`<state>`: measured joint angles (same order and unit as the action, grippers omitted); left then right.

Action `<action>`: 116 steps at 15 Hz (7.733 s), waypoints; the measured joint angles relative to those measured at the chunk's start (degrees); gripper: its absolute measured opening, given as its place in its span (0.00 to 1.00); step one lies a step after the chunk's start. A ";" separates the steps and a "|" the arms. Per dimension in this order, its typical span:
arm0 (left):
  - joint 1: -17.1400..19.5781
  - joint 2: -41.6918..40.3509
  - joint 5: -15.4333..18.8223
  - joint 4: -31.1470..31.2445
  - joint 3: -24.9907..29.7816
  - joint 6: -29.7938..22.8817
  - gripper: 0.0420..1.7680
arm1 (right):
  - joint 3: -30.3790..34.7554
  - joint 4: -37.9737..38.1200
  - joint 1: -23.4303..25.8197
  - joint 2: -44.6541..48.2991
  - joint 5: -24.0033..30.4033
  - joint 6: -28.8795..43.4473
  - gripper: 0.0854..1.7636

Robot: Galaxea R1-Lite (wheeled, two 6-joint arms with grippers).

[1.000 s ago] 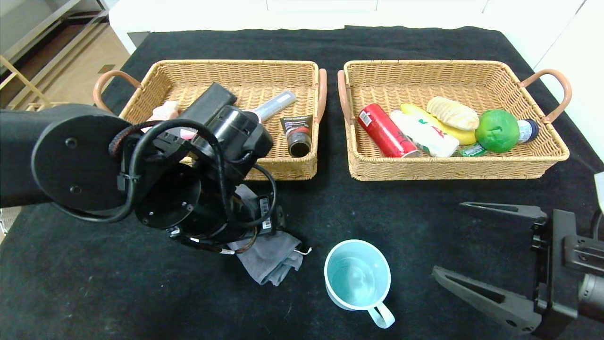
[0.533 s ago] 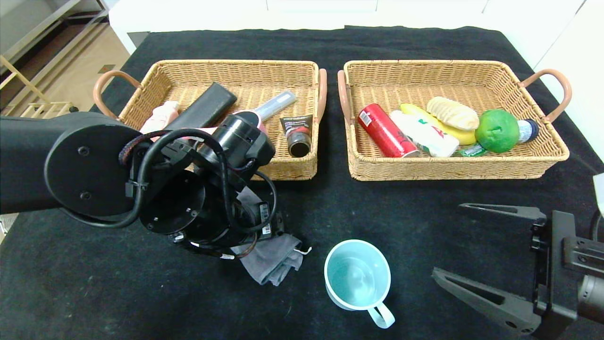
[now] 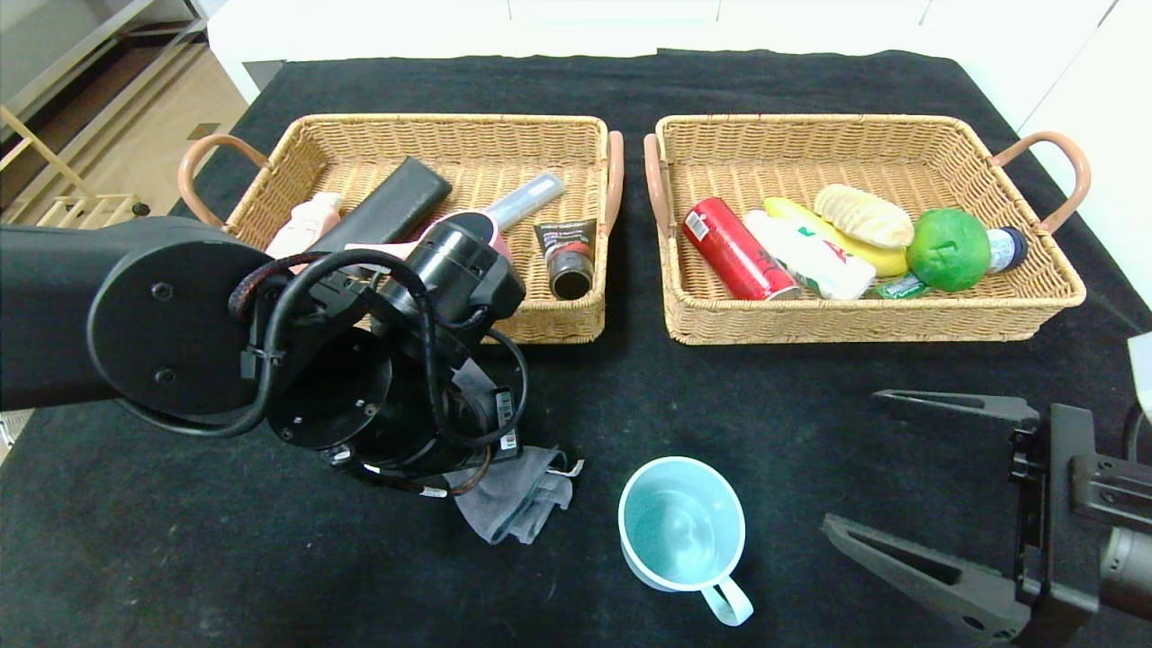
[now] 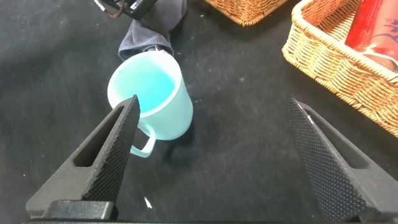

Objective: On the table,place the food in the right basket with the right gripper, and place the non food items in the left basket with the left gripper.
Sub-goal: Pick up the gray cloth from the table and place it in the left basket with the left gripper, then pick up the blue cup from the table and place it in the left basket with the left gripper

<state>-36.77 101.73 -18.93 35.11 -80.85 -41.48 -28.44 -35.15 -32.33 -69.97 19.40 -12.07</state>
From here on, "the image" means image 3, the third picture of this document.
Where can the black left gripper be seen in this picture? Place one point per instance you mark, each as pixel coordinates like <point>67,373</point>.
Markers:
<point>500,423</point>

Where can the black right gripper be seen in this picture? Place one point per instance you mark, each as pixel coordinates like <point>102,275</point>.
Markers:
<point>1044,513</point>

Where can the grey towel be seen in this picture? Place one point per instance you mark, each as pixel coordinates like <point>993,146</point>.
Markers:
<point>517,495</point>

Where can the pink saucepan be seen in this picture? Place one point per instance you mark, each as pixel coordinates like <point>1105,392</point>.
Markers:
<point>490,234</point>

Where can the light blue mug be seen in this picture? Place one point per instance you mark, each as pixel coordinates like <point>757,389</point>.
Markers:
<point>684,531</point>

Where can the green lime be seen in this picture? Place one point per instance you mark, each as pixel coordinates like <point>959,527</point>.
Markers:
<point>948,250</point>

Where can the red soda can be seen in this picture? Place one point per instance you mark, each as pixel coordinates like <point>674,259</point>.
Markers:
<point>733,252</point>

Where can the striped bread loaf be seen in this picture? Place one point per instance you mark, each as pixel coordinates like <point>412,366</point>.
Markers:
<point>864,216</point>

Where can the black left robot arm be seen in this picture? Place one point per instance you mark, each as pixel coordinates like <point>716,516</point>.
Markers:
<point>135,315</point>

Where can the black tablecloth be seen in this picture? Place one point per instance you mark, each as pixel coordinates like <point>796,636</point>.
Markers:
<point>810,405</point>

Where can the black cosmetic tube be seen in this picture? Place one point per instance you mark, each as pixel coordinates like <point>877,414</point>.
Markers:
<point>567,250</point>

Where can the small green packet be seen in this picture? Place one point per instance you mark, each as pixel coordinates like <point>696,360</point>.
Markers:
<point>895,288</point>

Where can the clear blue plastic case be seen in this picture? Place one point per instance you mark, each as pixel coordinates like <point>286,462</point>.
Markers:
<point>531,198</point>

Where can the black leather case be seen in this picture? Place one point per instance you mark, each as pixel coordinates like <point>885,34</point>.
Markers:
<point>396,202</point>

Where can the yellow banana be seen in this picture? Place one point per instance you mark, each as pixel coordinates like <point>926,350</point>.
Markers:
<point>886,261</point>

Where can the clear bottle with dark cap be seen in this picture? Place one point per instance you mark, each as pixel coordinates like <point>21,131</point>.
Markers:
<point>1008,249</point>

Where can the small pink bottle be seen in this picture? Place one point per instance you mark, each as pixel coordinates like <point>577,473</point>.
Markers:
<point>306,225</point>

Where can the white yogurt drink bottle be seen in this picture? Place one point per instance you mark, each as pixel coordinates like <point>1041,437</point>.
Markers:
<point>810,261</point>

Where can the light wooden rack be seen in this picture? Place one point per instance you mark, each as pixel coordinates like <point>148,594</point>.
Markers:
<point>54,171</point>

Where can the grey metal shelf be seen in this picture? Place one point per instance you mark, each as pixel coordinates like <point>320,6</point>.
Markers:
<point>90,45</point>

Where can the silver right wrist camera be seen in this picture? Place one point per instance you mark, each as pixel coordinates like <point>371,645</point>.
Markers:
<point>1143,369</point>

